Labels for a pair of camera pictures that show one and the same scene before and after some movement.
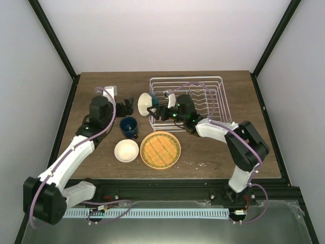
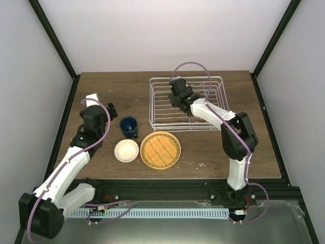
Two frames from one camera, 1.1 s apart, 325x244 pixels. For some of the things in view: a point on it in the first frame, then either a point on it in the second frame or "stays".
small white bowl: [126, 150] stays
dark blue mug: [129, 127] stays
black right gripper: [162, 109] -> [173, 101]
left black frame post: [38, 10] stays
